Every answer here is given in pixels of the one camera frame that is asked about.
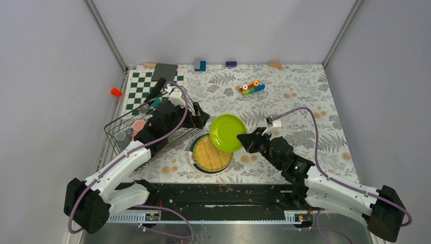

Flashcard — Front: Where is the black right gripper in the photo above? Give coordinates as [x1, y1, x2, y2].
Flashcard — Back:
[237, 127, 282, 170]

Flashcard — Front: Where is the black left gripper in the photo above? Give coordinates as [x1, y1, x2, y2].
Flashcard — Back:
[165, 101, 210, 137]

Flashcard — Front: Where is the lime green plastic plate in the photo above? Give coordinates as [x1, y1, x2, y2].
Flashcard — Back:
[209, 114, 247, 153]

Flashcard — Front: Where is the white plate teal rim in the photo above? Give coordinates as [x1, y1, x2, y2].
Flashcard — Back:
[188, 133, 234, 175]

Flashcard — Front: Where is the green woven rim plate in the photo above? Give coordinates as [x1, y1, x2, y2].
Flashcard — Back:
[192, 134, 234, 172]

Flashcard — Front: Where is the pink mug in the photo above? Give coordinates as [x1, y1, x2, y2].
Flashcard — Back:
[132, 119, 146, 139]

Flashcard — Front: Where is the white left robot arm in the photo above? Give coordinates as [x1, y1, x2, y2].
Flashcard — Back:
[64, 102, 210, 234]

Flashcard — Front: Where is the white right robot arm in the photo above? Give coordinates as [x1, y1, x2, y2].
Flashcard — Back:
[237, 127, 406, 242]

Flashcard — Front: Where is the colourful toy brick car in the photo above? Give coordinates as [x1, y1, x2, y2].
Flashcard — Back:
[239, 80, 265, 96]

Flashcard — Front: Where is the grey and blue brick stack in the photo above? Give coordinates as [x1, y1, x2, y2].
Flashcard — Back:
[194, 58, 206, 72]

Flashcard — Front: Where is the grey studded baseplate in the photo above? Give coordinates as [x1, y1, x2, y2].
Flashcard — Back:
[151, 63, 178, 81]

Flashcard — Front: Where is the purple toy brick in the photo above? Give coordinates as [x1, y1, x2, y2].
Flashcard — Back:
[225, 61, 237, 67]

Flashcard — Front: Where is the green white checkered board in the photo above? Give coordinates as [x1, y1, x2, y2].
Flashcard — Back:
[121, 69, 188, 119]

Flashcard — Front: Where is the blue white patterned bowl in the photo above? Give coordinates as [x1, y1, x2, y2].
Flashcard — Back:
[140, 160, 152, 169]

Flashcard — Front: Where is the wooden block left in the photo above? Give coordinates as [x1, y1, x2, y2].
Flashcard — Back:
[143, 62, 157, 69]

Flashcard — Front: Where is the wooden block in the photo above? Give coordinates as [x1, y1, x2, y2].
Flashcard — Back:
[268, 62, 284, 70]
[143, 62, 157, 69]

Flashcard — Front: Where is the grey blue cup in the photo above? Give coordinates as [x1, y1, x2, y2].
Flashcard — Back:
[114, 129, 133, 150]

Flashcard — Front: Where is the wooden block right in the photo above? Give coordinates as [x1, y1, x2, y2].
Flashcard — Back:
[268, 62, 284, 70]

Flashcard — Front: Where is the red small block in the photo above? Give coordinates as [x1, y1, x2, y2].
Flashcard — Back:
[110, 88, 122, 97]

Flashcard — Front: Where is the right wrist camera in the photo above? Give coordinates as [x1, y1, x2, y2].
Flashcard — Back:
[262, 117, 282, 135]

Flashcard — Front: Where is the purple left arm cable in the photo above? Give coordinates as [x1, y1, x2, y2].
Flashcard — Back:
[67, 80, 193, 239]

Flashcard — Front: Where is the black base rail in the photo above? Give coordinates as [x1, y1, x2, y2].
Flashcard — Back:
[114, 181, 361, 218]

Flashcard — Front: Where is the black wire dish rack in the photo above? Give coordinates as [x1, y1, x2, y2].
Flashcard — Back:
[104, 92, 210, 160]

